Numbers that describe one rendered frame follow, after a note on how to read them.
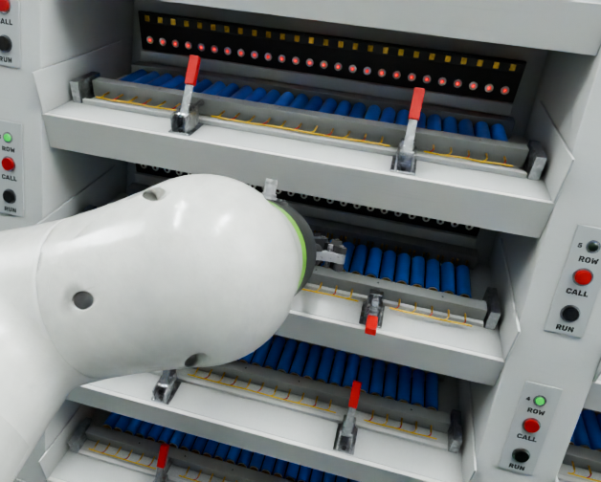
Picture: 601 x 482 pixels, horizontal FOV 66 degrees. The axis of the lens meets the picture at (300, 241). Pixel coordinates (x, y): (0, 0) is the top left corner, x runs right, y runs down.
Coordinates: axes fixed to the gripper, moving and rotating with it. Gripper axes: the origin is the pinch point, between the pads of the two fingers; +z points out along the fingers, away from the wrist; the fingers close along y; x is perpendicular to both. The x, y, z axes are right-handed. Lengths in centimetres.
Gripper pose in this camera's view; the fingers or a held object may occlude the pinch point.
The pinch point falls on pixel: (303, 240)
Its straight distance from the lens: 61.2
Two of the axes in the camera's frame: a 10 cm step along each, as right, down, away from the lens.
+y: -9.7, -2.0, 1.6
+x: -1.9, 9.8, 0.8
